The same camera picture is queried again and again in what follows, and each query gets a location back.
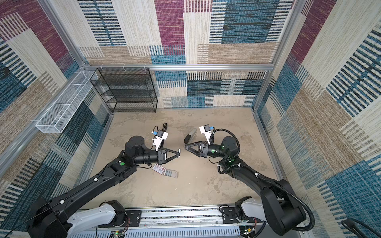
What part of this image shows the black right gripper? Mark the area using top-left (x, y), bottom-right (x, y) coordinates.
top-left (186, 140), bottom-right (227, 159)

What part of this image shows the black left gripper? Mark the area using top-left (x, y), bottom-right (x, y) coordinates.
top-left (133, 148), bottom-right (179, 167)

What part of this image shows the white staples tray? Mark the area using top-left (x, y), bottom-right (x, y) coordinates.
top-left (163, 169), bottom-right (178, 178)

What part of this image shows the red staples box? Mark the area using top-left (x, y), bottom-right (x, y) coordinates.
top-left (152, 164), bottom-right (166, 175)

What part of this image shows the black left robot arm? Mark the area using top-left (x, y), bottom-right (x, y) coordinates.
top-left (26, 136), bottom-right (180, 238)

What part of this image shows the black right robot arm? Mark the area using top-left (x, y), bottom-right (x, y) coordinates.
top-left (185, 136), bottom-right (316, 236)

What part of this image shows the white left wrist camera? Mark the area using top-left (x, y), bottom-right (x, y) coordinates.
top-left (152, 130), bottom-right (168, 151)

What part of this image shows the aluminium mounting rail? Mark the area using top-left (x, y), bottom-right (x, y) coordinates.
top-left (50, 203), bottom-right (313, 238)

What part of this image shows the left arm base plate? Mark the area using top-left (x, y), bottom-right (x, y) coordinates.
top-left (98, 210), bottom-right (142, 228)

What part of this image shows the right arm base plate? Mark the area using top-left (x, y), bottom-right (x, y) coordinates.
top-left (218, 204), bottom-right (263, 224)

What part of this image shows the black wire mesh shelf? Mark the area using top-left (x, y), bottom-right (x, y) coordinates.
top-left (90, 67), bottom-right (158, 113)

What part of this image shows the white wire mesh basket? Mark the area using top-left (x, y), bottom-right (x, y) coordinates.
top-left (35, 70), bottom-right (94, 133)

